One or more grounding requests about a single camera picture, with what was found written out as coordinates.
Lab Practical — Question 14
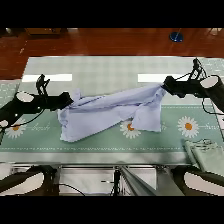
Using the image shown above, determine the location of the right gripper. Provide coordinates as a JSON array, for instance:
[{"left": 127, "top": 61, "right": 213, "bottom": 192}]
[{"left": 161, "top": 75, "right": 184, "bottom": 99}]

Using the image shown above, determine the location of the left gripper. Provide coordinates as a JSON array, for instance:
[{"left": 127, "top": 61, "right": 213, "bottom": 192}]
[{"left": 55, "top": 91, "right": 75, "bottom": 110}]

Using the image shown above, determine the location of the light blue shirt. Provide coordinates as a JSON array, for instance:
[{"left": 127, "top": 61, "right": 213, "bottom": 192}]
[{"left": 56, "top": 82, "right": 167, "bottom": 144}]

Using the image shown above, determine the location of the pale green garment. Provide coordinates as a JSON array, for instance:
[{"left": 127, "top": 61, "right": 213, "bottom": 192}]
[{"left": 183, "top": 138, "right": 224, "bottom": 178}]

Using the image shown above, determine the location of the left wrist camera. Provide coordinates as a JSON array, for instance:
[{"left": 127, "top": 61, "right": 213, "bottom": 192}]
[{"left": 35, "top": 73, "right": 51, "bottom": 97}]

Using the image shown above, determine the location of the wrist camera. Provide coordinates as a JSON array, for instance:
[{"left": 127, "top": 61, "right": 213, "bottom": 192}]
[
  {"left": 187, "top": 57, "right": 207, "bottom": 81},
  {"left": 35, "top": 73, "right": 51, "bottom": 97}
]

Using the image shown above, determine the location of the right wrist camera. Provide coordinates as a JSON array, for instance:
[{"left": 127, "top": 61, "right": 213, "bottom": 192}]
[{"left": 187, "top": 57, "right": 207, "bottom": 81}]

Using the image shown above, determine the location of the silver frame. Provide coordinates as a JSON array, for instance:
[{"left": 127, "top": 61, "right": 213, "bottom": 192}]
[{"left": 0, "top": 161, "right": 224, "bottom": 197}]

